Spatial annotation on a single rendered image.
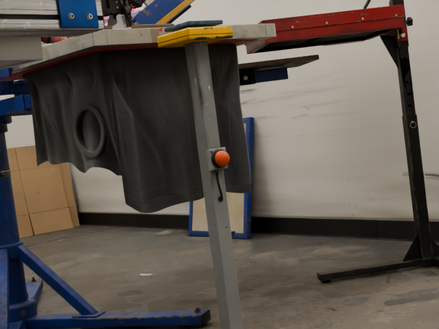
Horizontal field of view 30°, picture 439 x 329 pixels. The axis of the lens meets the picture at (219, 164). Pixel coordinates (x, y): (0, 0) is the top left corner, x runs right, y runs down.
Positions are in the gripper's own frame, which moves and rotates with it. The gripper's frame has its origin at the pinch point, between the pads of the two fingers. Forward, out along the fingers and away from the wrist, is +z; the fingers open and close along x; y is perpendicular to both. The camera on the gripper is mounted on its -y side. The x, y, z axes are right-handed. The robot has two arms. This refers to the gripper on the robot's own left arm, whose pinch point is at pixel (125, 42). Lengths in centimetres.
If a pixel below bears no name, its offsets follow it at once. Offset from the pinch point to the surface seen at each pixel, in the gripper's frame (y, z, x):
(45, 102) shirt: 24.2, 14.0, -9.1
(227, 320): 19, 73, 54
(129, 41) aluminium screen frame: 21.3, 3.5, 35.6
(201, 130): 17, 27, 53
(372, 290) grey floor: -103, 104, -14
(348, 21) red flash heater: -114, -1, -16
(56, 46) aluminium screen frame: 30.9, 0.9, 16.4
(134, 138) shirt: 18.0, 27.4, 25.6
